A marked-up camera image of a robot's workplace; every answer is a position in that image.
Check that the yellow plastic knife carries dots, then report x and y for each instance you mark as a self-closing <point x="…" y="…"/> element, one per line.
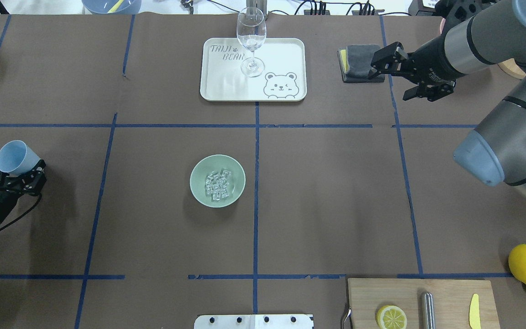
<point x="474" y="312"/>

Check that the ice cubes in green bowl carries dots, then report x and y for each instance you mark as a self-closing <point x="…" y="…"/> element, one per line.
<point x="217" y="184"/>

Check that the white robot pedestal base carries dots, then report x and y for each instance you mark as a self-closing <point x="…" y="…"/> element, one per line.
<point x="255" y="321"/>

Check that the clear wine glass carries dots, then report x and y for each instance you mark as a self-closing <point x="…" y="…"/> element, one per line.
<point x="251" y="32"/>

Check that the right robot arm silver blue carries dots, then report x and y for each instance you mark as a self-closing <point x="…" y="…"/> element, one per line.
<point x="475" y="35"/>

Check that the grey yellow cleaning cloth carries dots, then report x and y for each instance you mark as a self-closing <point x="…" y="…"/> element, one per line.
<point x="355" y="63"/>

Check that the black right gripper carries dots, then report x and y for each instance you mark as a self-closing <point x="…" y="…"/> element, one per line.
<point x="433" y="58"/>

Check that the green ceramic bowl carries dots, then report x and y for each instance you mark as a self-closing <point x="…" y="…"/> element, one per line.
<point x="216" y="163"/>

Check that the half lemon slice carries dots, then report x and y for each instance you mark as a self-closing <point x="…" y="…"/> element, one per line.
<point x="391" y="317"/>

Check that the yellow plastic fork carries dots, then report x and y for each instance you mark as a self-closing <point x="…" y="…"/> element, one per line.
<point x="115" y="6"/>

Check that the metal muddler rod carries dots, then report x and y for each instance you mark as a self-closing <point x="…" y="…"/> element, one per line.
<point x="428" y="311"/>

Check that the wooden mug tree stand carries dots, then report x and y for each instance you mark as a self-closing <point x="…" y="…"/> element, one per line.
<point x="511" y="68"/>

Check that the blue bowl on side table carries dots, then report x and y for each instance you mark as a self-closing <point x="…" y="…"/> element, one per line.
<point x="129" y="7"/>

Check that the cream bear tray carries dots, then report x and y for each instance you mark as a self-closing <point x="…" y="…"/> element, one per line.
<point x="229" y="75"/>

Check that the light blue plastic cup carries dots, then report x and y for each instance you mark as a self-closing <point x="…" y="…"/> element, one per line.
<point x="17" y="158"/>

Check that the wooden cutting board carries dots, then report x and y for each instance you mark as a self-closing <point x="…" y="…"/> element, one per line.
<point x="450" y="298"/>

